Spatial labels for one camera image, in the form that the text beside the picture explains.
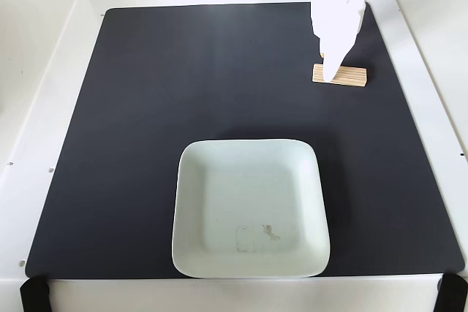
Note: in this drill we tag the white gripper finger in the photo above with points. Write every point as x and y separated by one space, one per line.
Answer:
342 41
321 29

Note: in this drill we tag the light plywood wooden block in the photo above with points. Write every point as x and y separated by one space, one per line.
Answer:
351 76

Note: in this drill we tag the white square plate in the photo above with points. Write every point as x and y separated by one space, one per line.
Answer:
252 209

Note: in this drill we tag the black rubber mat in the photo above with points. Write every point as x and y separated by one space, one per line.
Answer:
164 107

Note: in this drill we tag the black corner bracket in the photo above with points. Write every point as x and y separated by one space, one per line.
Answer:
34 293
453 293

